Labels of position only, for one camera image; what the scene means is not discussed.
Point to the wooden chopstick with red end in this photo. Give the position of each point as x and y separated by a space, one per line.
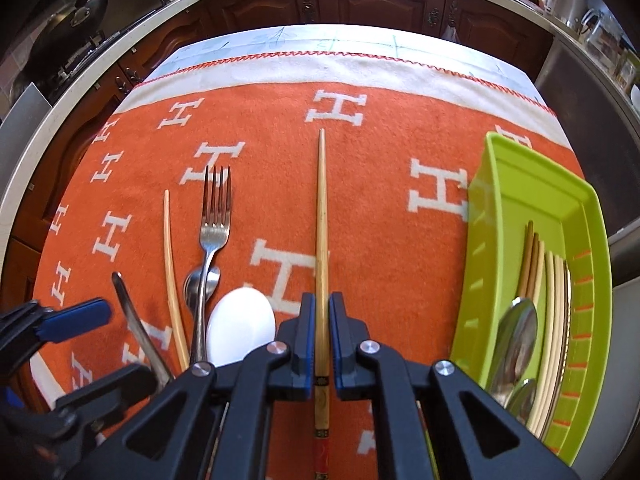
321 220

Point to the pale bamboo chopstick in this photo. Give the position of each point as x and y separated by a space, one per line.
172 280

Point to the stainless steel panel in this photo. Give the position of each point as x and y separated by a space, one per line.
25 105

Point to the metal fork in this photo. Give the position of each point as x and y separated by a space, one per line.
215 232

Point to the black wok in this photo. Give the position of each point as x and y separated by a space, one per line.
75 15

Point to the glass pitcher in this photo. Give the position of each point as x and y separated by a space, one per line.
592 27

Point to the orange patterned blanket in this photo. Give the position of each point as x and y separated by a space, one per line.
380 170

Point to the grey refrigerator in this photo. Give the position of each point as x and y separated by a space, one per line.
627 320

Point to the grey metal cabinet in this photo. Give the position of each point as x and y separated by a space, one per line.
590 125

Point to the black gas stove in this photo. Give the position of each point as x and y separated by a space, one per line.
90 55

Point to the white ceramic spoon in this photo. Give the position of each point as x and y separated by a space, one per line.
240 325

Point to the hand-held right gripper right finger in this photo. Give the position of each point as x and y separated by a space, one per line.
415 410

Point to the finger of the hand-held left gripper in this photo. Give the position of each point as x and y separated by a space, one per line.
75 320
110 390

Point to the large metal spoon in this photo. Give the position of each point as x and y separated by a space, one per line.
517 335

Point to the metal chopstick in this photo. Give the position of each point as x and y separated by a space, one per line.
132 317

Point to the white plastic bag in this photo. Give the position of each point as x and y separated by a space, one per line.
451 35

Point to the white stone countertop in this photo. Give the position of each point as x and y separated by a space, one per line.
75 87

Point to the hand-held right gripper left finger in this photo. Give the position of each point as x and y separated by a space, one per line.
240 410

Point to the green plastic tray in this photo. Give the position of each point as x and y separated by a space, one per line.
500 200

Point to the pale blue tablecloth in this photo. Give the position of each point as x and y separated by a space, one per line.
300 40

